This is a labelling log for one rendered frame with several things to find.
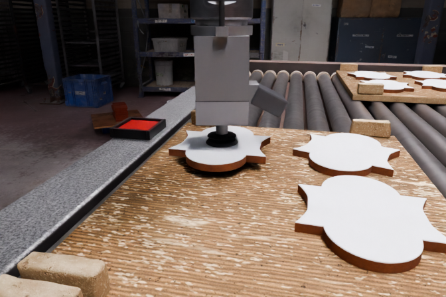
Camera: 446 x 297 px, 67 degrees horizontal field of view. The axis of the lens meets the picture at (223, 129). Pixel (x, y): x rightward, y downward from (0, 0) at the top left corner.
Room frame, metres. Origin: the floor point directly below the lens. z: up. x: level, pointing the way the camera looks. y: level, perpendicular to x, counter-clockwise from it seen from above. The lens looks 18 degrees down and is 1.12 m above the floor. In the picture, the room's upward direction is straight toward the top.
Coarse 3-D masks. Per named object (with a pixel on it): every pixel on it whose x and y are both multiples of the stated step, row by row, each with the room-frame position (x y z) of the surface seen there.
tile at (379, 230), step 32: (320, 192) 0.31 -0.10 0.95; (352, 192) 0.31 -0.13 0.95; (384, 192) 0.31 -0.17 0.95; (320, 224) 0.25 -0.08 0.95; (352, 224) 0.25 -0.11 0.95; (384, 224) 0.25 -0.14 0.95; (416, 224) 0.25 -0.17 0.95; (352, 256) 0.21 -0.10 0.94; (384, 256) 0.21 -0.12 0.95; (416, 256) 0.21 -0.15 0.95
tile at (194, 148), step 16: (208, 128) 0.48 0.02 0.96; (240, 128) 0.48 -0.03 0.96; (192, 144) 0.41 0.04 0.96; (240, 144) 0.41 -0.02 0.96; (256, 144) 0.41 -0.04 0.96; (192, 160) 0.36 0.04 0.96; (208, 160) 0.36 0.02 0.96; (224, 160) 0.36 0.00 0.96; (240, 160) 0.37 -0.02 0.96; (256, 160) 0.38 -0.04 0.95
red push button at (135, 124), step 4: (132, 120) 0.61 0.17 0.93; (136, 120) 0.61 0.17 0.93; (140, 120) 0.61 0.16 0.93; (144, 120) 0.61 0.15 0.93; (124, 124) 0.59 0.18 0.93; (128, 124) 0.59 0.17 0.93; (132, 124) 0.59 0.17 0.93; (136, 124) 0.59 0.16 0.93; (140, 124) 0.59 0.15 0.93; (144, 124) 0.59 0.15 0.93; (148, 124) 0.59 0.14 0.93; (152, 124) 0.59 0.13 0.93; (128, 128) 0.57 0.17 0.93; (132, 128) 0.57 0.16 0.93; (136, 128) 0.57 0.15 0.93; (140, 128) 0.57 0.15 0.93; (144, 128) 0.57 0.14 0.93; (148, 128) 0.57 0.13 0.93
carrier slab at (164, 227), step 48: (288, 144) 0.47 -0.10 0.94; (384, 144) 0.47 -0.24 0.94; (144, 192) 0.32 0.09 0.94; (192, 192) 0.32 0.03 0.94; (240, 192) 0.32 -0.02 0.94; (288, 192) 0.32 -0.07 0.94; (432, 192) 0.32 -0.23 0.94; (96, 240) 0.24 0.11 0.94; (144, 240) 0.24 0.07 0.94; (192, 240) 0.24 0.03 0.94; (240, 240) 0.24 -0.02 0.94; (288, 240) 0.24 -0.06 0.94; (144, 288) 0.19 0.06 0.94; (192, 288) 0.19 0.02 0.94; (240, 288) 0.19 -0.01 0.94; (288, 288) 0.19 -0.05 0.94; (336, 288) 0.19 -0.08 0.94; (384, 288) 0.19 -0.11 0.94; (432, 288) 0.19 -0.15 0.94
